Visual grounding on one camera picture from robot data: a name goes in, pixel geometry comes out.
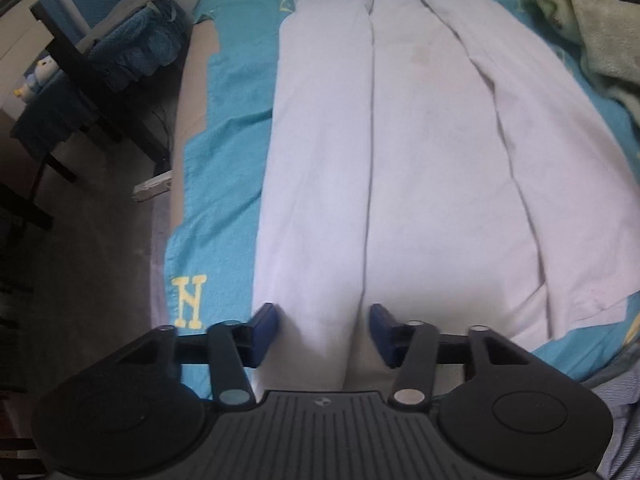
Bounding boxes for blue striped cloth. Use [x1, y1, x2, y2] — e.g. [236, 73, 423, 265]
[582, 345, 640, 480]

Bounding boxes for light lavender pants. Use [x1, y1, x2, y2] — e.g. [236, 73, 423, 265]
[251, 0, 640, 395]

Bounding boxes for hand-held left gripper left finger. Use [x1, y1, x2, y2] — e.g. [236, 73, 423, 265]
[114, 302, 278, 406]

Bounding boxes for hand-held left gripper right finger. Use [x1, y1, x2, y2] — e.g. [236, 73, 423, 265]
[369, 304, 535, 407]

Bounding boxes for turquoise bed sheet yellow print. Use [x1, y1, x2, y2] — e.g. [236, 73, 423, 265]
[164, 0, 640, 401]

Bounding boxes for dark blue cloth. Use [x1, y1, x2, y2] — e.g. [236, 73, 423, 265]
[10, 67, 103, 157]

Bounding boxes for white power strip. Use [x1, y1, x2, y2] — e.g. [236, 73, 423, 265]
[132, 170, 173, 203]

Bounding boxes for small penguin plush toy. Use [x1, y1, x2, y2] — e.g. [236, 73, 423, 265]
[13, 56, 57, 100]

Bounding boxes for beige mattress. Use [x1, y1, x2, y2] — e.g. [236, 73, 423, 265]
[150, 22, 221, 271]

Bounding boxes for pale green printed blanket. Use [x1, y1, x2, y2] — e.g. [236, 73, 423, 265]
[515, 0, 640, 128]

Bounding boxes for black wooden chair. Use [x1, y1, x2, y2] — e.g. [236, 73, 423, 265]
[29, 0, 173, 183]

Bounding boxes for blue fuzzy towel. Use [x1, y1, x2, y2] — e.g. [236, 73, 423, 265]
[86, 0, 193, 92]

